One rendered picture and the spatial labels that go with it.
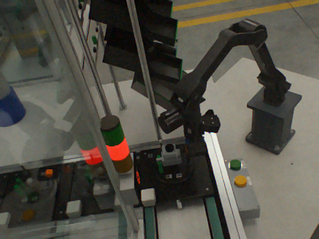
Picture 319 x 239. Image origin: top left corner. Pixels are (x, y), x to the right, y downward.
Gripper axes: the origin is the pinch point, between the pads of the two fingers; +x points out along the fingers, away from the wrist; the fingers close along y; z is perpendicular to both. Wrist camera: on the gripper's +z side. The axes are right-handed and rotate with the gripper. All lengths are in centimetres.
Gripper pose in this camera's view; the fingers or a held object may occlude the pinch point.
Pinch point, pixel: (194, 143)
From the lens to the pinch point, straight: 110.3
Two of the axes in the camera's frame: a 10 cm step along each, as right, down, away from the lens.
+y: -0.8, -6.7, 7.3
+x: 1.5, 7.2, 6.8
